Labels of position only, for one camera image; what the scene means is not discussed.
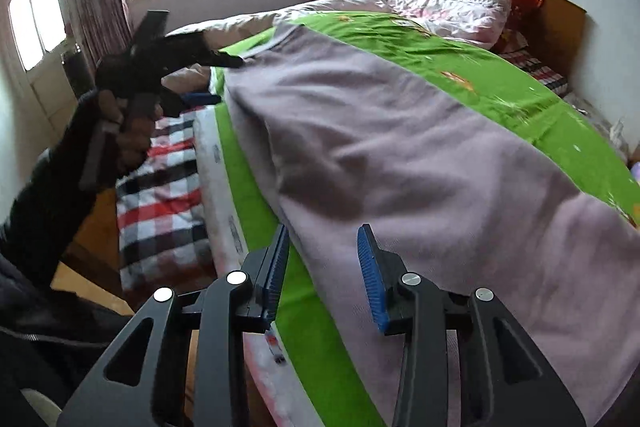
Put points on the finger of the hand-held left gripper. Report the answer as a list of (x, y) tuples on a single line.
[(200, 99), (215, 57)]

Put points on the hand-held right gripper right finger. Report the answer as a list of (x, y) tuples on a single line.
[(371, 282)]

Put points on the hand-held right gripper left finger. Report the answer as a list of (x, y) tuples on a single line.
[(274, 277)]

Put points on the mauve pants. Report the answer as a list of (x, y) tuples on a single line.
[(400, 157)]

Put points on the person's left forearm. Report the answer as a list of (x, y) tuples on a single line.
[(45, 207)]

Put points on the person's left hand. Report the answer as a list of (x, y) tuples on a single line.
[(137, 134)]

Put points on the black upright object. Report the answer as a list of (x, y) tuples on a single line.
[(77, 74)]

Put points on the white floral mattress pad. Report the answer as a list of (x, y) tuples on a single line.
[(220, 207)]

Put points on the white glazed door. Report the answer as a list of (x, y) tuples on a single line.
[(40, 17)]

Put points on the red black plaid blanket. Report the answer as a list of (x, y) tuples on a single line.
[(160, 207)]

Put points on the green printed bed sheet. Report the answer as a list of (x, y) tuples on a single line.
[(500, 92)]

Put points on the pink patterned quilt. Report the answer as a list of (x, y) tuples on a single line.
[(450, 7)]

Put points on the person's dark jacket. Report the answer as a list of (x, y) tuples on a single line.
[(40, 337)]

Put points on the striped cloth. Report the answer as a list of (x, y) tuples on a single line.
[(540, 69)]

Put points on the wooden headboard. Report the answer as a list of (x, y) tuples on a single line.
[(560, 32)]

